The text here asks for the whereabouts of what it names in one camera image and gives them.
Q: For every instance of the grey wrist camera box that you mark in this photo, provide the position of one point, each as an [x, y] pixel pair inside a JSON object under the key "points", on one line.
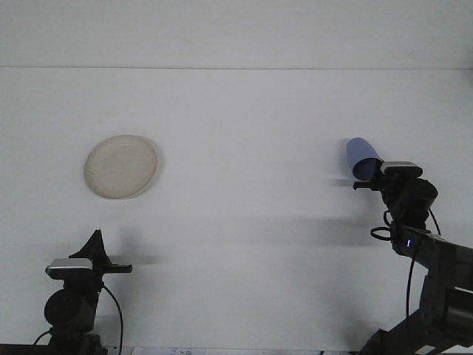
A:
{"points": [[403, 169], [68, 268]]}

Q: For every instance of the pale round plate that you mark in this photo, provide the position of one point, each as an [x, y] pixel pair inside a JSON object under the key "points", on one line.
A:
{"points": [[120, 166]]}

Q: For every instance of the pale blue cup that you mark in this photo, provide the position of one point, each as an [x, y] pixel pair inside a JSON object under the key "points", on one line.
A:
{"points": [[360, 155]]}

